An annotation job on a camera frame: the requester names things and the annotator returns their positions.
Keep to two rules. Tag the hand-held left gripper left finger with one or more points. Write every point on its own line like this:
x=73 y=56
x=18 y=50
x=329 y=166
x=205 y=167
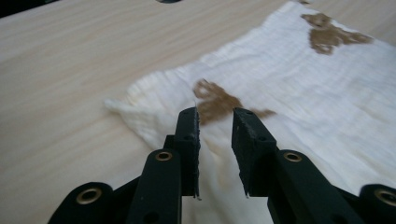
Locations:
x=183 y=146

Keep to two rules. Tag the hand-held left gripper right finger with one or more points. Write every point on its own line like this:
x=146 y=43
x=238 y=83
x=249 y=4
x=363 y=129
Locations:
x=258 y=155

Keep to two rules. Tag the white cloth with brown print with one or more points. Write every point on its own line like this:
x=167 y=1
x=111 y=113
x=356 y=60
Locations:
x=311 y=102

